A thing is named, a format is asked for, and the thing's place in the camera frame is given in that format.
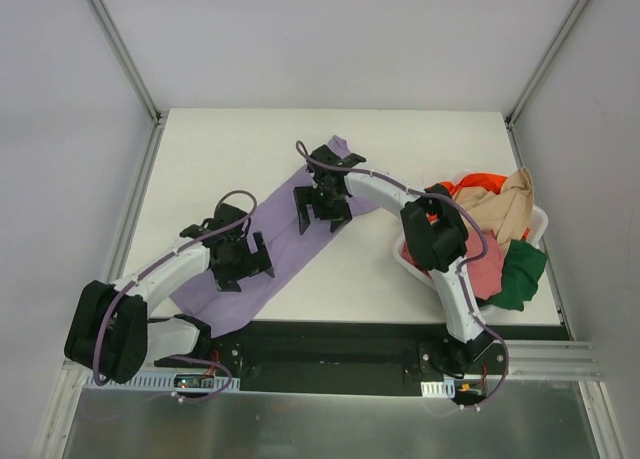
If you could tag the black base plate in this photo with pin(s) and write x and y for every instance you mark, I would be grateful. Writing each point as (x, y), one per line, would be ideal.
(394, 360)

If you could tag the aluminium frame rail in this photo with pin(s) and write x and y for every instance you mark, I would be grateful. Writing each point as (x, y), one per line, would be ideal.
(566, 360)

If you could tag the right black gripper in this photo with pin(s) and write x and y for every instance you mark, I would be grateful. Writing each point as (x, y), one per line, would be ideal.
(323, 209)

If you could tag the aluminium corner post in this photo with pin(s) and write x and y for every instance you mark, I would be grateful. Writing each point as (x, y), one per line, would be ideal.
(124, 58)
(552, 50)

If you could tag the white cable duct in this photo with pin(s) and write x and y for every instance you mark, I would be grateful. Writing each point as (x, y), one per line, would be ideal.
(438, 389)
(171, 382)

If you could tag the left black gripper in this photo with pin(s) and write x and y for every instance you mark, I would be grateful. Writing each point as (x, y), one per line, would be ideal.
(245, 267)

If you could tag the left aluminium corner post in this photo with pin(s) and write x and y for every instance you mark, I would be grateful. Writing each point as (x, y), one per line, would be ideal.
(124, 58)

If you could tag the left white cable duct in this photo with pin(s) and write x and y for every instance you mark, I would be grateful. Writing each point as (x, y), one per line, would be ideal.
(171, 382)

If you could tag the pink t shirt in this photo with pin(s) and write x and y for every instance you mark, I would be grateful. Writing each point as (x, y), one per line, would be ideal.
(485, 274)

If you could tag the purple t shirt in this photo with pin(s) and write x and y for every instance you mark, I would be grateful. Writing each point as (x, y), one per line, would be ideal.
(289, 250)

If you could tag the right white cable duct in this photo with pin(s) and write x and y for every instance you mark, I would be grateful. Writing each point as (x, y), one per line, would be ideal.
(438, 389)

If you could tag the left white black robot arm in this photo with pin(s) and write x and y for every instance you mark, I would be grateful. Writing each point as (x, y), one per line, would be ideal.
(113, 331)

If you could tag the green t shirt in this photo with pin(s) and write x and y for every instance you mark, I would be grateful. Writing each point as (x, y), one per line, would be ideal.
(522, 269)

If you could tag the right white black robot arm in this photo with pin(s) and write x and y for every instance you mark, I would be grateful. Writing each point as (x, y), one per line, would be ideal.
(433, 225)

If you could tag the orange t shirt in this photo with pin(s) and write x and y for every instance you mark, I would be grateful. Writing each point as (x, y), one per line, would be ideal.
(486, 182)

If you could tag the beige t shirt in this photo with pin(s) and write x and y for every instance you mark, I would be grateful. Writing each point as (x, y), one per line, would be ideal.
(506, 214)

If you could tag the right aluminium corner post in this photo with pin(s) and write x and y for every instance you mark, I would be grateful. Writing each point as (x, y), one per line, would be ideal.
(552, 50)

